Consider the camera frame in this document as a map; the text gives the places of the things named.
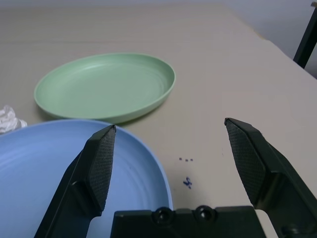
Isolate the table with black metal frame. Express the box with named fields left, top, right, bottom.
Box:
left=293, top=2, right=317, bottom=69

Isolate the green plastic plate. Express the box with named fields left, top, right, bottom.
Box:
left=34, top=52, right=176, bottom=124

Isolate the blue plastic plate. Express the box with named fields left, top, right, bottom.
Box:
left=0, top=119, right=174, bottom=238

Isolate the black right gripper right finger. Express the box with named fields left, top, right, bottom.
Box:
left=224, top=118, right=317, bottom=238

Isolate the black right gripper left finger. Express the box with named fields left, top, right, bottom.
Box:
left=33, top=124, right=117, bottom=238

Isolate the white tissue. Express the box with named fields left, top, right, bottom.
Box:
left=0, top=105, right=28, bottom=135

